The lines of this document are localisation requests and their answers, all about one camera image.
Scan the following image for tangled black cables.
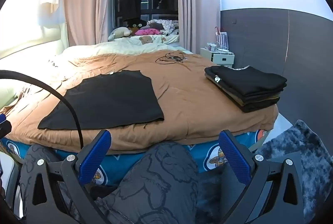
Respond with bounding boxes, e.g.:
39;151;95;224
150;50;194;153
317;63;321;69
155;53;189;64

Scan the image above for cream nightstand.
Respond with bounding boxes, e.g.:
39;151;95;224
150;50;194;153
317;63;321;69
200;47;235;68

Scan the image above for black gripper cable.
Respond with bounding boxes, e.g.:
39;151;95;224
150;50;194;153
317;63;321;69
0;70;84;149

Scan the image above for black t-shirt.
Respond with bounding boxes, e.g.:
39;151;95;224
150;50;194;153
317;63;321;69
38;70;165;130

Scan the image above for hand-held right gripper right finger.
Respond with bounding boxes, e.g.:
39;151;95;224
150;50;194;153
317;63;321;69
219;130;313;224

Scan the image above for cream plush toy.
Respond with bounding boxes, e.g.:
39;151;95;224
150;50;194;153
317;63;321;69
109;27;132;41

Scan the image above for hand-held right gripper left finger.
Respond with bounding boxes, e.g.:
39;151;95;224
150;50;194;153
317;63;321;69
19;129;112;224

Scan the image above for dark plush toy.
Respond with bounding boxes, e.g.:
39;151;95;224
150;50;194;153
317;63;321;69
125;20;147;32

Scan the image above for pink curtain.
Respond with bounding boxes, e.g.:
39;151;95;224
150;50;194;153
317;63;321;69
174;0;221;54
64;0;112;48

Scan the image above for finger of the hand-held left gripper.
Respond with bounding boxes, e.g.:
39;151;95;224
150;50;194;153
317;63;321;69
0;113;12;138

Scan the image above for floral cloth pile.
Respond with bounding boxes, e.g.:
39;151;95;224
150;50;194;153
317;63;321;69
147;19;180;35

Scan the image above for pink cloth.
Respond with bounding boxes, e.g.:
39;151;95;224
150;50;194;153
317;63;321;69
135;28;161;37

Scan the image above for cream duvet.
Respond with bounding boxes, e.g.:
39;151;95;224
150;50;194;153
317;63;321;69
62;41;183;57

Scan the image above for grey fluffy rug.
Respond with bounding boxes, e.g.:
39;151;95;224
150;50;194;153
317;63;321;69
198;119;333;224

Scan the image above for brown duvet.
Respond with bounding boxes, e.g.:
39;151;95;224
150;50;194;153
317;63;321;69
0;50;279;154

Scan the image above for person's grey printed pants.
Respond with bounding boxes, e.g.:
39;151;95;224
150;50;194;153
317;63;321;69
19;141;201;224

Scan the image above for stack of clothes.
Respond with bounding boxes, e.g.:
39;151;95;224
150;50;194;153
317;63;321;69
204;65;288;113

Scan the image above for striped tote bag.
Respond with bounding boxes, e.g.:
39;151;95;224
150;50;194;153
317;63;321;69
214;27;230;50

